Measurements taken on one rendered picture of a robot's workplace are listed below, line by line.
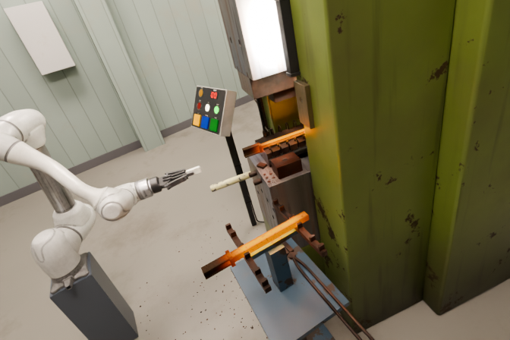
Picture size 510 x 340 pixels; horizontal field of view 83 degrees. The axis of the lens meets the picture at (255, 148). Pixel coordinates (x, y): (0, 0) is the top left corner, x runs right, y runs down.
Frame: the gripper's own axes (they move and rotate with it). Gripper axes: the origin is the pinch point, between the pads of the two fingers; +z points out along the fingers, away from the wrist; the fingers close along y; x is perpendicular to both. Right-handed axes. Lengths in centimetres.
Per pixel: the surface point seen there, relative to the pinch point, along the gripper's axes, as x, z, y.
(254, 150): -0.3, 31.1, 0.5
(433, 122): 13, 89, 48
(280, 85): 30, 48, 8
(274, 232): -5, 21, 51
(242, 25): 58, 36, 13
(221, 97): 16, 28, -45
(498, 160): -8, 111, 58
